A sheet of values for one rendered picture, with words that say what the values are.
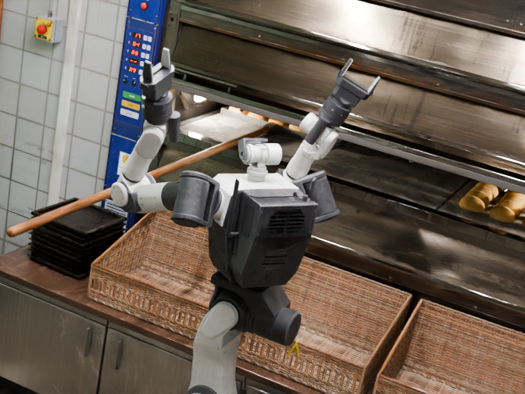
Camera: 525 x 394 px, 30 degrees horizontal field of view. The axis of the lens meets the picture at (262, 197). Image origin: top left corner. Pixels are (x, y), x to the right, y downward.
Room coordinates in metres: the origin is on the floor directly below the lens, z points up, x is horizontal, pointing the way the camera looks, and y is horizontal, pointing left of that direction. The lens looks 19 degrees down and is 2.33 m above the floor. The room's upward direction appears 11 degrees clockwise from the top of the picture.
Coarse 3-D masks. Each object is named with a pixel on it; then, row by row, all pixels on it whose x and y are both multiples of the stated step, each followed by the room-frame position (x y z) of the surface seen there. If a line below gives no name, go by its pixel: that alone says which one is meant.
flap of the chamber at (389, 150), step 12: (180, 84) 3.76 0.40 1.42; (204, 96) 3.71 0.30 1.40; (216, 96) 3.70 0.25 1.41; (240, 108) 3.65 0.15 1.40; (252, 108) 3.64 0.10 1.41; (288, 120) 3.58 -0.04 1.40; (300, 120) 3.56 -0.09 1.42; (360, 144) 3.46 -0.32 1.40; (372, 144) 3.45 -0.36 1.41; (408, 156) 3.40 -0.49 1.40; (420, 156) 3.38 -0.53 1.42; (444, 168) 3.35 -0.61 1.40; (456, 168) 3.33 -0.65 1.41; (480, 180) 3.29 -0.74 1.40; (492, 180) 3.28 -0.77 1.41
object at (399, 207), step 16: (192, 144) 3.88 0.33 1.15; (208, 144) 3.86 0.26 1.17; (240, 160) 3.80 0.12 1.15; (352, 192) 3.61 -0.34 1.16; (368, 192) 3.59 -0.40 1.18; (400, 208) 3.54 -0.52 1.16; (416, 208) 3.52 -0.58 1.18; (432, 208) 3.55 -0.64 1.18; (448, 224) 3.47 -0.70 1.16; (464, 224) 3.45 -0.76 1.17; (480, 224) 3.47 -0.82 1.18; (496, 240) 3.40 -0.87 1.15; (512, 240) 3.38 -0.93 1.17
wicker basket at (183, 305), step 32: (160, 224) 3.85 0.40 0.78; (128, 256) 3.71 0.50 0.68; (160, 256) 3.81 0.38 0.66; (192, 256) 3.77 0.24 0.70; (96, 288) 3.50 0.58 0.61; (128, 288) 3.39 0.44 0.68; (160, 288) 3.34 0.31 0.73; (192, 288) 3.70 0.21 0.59; (160, 320) 3.34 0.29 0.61; (192, 320) 3.42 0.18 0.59
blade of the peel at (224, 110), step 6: (222, 108) 4.33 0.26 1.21; (228, 108) 4.40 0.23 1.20; (228, 114) 4.32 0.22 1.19; (234, 114) 4.31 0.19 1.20; (240, 114) 4.30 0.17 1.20; (246, 120) 4.29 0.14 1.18; (252, 120) 4.27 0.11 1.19; (258, 120) 4.26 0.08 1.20; (264, 120) 4.25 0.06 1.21; (282, 126) 4.22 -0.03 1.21; (282, 132) 4.22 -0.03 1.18; (288, 132) 4.20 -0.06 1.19; (294, 132) 4.19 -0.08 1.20; (300, 132) 4.18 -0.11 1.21
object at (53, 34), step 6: (36, 18) 4.11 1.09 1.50; (42, 18) 4.11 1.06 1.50; (48, 18) 4.10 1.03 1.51; (54, 18) 4.12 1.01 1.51; (60, 18) 4.15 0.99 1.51; (36, 24) 4.11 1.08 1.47; (42, 24) 4.10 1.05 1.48; (54, 24) 4.09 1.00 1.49; (60, 24) 4.13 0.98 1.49; (36, 30) 4.11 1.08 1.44; (48, 30) 4.09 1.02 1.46; (54, 30) 4.09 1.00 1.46; (60, 30) 4.13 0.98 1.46; (36, 36) 4.11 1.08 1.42; (42, 36) 4.10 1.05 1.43; (48, 36) 4.09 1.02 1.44; (54, 36) 4.09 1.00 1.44; (60, 36) 4.13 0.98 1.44; (54, 42) 4.10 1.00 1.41
